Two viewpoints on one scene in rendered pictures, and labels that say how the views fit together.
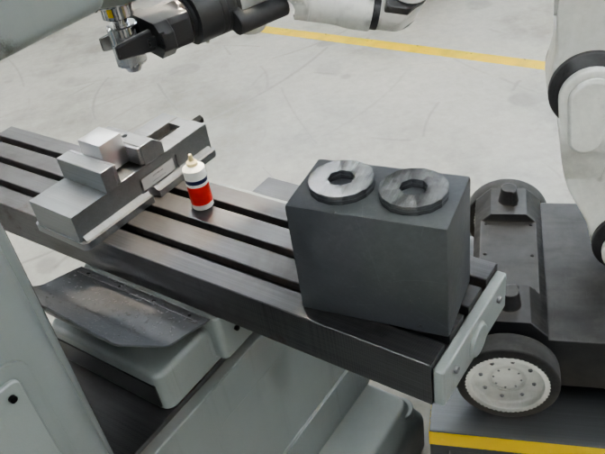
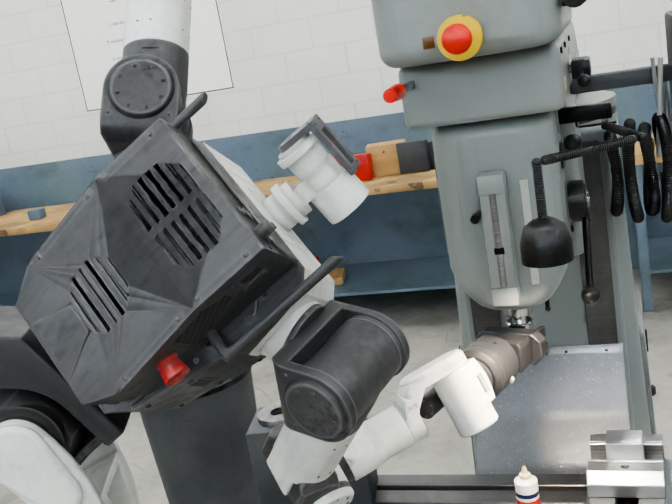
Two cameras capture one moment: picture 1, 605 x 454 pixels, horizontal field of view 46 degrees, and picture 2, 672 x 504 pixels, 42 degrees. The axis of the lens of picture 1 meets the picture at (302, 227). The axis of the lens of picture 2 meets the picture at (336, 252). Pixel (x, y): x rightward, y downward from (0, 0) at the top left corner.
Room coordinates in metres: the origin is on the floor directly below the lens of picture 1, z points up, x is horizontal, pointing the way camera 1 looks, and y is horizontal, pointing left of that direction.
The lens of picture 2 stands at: (2.28, -0.54, 1.80)
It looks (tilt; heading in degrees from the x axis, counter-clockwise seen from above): 14 degrees down; 160
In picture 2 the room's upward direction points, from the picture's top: 10 degrees counter-clockwise
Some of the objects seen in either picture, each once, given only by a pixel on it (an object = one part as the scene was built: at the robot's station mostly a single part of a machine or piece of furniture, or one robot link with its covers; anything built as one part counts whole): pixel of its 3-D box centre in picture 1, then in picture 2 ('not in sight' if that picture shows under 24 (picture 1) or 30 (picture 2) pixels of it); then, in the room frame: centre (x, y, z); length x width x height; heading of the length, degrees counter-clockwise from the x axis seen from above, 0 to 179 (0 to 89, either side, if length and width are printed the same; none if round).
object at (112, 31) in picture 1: (121, 26); (519, 322); (1.06, 0.22, 1.26); 0.05 x 0.05 x 0.01
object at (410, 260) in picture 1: (382, 241); (313, 454); (0.77, -0.11, 1.00); 0.22 x 0.12 x 0.20; 60
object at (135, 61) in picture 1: (128, 46); not in sight; (1.06, 0.22, 1.23); 0.05 x 0.05 x 0.05
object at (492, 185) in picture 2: not in sight; (499, 238); (1.15, 0.15, 1.45); 0.04 x 0.04 x 0.21; 50
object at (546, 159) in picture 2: not in sight; (594, 148); (1.30, 0.22, 1.58); 0.17 x 0.01 x 0.01; 86
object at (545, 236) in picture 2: not in sight; (545, 238); (1.29, 0.13, 1.47); 0.07 x 0.07 x 0.06
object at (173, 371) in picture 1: (195, 275); not in sight; (1.06, 0.22, 0.76); 0.50 x 0.35 x 0.12; 140
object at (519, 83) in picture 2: not in sight; (492, 76); (1.03, 0.25, 1.68); 0.34 x 0.24 x 0.10; 140
